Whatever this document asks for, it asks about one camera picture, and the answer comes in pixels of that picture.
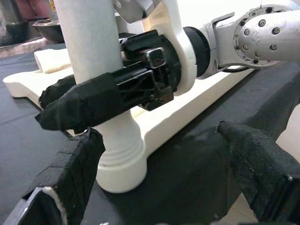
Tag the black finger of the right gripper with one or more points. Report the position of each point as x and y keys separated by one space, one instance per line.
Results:
x=89 y=103
x=57 y=90

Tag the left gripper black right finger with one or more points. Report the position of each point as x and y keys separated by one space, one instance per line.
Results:
x=262 y=168

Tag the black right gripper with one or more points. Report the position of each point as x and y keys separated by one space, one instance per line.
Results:
x=164 y=75

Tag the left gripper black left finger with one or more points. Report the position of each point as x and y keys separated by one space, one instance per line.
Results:
x=65 y=178

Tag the white plastic table leg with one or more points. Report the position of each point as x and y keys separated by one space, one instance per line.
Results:
x=89 y=35
x=51 y=61

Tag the white plastic children table top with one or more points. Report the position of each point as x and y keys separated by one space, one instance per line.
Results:
x=187 y=112

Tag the speckled stone ledge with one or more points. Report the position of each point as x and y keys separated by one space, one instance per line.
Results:
x=18 y=48

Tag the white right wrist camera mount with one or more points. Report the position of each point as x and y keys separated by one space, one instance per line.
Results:
x=185 y=58

